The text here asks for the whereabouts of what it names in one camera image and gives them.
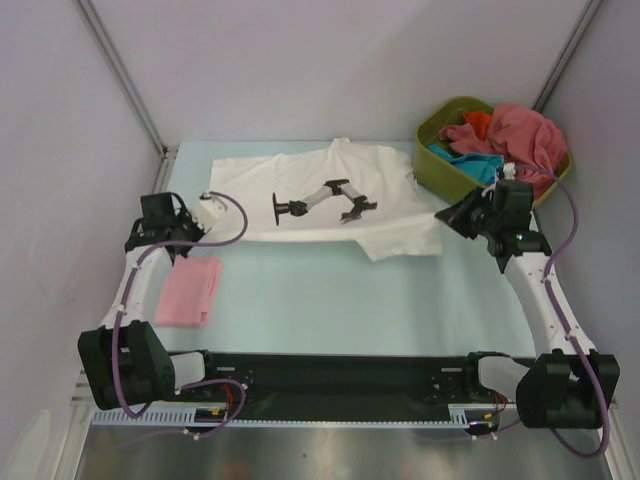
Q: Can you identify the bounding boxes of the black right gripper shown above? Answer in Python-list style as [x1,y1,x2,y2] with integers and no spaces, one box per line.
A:
[436,186,502,240]

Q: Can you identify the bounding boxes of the white t shirt with print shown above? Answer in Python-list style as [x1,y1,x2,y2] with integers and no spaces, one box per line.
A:
[209,138,442,261]

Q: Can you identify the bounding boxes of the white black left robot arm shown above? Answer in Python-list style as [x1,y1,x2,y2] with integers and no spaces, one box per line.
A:
[77,193,221,418]

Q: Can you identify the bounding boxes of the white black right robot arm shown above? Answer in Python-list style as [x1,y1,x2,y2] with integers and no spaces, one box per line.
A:
[435,179,620,431]

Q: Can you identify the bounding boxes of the teal blue t shirt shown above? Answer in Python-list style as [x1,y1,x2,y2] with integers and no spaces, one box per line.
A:
[427,144,504,187]

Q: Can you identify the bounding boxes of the olive green plastic bin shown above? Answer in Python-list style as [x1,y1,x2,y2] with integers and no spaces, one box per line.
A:
[413,96,573,205]

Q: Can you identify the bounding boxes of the folded light pink t shirt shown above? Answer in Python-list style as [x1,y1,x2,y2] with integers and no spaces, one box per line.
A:
[154,257,223,328]

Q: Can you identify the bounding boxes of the coral pink t shirt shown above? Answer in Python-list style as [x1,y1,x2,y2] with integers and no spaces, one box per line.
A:
[438,104,568,200]

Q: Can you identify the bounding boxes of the orange t shirt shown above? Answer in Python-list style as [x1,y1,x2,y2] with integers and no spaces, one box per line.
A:
[463,111,492,141]

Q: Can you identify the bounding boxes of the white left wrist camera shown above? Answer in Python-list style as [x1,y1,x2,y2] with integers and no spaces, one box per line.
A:
[190,192,228,233]

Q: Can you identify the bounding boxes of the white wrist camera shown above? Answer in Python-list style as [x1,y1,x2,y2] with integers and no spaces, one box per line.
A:
[190,192,228,233]
[493,163,518,190]

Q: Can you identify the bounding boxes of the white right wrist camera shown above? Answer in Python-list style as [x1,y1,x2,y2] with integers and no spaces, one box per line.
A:
[493,163,518,190]

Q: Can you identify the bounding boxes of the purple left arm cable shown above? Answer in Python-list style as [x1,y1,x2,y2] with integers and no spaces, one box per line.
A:
[109,191,251,449]

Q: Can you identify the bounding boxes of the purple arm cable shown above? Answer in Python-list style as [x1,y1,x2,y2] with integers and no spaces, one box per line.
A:
[109,191,251,449]
[472,163,612,457]

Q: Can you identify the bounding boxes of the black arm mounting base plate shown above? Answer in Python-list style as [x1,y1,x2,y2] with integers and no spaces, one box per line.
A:
[170,351,515,423]

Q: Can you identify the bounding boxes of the white slotted cable duct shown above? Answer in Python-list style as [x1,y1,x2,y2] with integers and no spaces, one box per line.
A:
[92,405,498,429]

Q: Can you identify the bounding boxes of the aluminium frame rail front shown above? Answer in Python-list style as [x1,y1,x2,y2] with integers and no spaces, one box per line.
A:
[69,367,617,409]

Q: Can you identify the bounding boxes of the aluminium corner post left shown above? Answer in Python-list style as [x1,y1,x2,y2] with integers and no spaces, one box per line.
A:
[74,0,179,161]

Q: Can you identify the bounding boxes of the aluminium corner post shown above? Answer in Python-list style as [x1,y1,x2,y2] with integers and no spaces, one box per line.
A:
[74,0,179,161]
[532,0,607,113]

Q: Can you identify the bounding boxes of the aluminium corner post right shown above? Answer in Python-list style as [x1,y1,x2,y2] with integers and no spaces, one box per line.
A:
[532,0,607,113]

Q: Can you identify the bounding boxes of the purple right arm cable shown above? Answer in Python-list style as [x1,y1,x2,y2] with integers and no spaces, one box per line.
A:
[472,163,612,457]

